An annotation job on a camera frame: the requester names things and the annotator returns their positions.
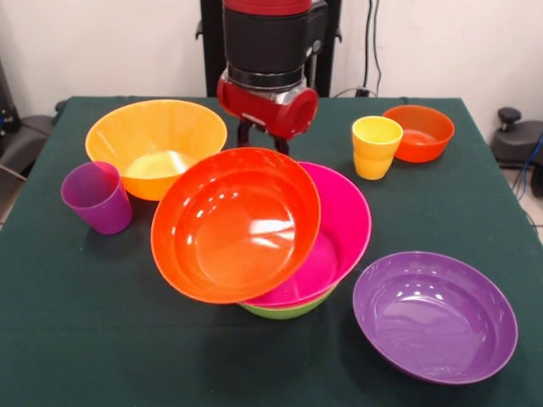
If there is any black hanging cable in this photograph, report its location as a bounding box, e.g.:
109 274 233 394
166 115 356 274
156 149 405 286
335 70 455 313
364 0 383 97

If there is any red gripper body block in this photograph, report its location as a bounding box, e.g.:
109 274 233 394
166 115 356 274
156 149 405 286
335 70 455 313
216 71 320 141

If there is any small red bowl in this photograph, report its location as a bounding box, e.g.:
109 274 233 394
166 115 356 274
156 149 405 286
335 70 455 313
382 104 456 164

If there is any dark green tablecloth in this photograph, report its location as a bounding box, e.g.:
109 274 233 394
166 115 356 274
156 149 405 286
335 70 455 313
0 96 543 407

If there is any large orange bowl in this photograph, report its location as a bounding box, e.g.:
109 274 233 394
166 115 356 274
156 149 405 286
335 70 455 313
84 99 228 202

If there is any large pink bowl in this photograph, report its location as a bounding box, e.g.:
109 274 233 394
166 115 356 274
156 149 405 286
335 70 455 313
244 161 373 309

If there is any large red shallow bowl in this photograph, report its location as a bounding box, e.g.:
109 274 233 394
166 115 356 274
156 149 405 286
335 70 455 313
150 146 322 305

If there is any large purple shallow bowl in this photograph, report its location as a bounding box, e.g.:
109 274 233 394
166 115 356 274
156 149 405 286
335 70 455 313
351 250 519 385

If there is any purple cup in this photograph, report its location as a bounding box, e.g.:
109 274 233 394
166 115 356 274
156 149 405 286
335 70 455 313
60 161 134 236

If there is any green bowl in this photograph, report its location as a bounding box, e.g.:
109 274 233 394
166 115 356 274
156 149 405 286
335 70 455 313
238 286 339 321

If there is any black floor base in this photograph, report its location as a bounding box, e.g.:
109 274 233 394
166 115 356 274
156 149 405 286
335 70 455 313
491 108 543 170
0 114 56 175

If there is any yellow cup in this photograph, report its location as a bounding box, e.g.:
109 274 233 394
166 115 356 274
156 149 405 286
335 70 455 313
351 115 405 181

